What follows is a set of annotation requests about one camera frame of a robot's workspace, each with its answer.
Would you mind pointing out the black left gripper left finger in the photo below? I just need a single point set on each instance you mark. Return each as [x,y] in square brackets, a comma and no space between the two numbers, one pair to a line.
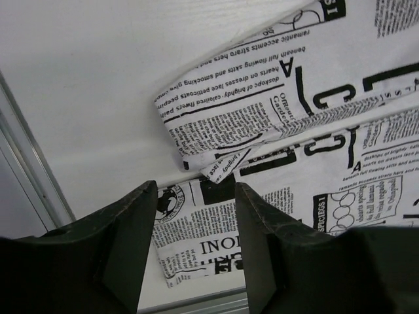
[93,265]

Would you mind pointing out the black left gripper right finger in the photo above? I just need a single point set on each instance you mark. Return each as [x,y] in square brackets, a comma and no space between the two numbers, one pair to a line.
[290,267]

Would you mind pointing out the newspaper print trousers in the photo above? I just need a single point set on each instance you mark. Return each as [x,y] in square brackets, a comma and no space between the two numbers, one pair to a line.
[318,114]

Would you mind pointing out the aluminium table frame rail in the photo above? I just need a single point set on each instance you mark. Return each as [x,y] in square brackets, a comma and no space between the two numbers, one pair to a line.
[32,203]

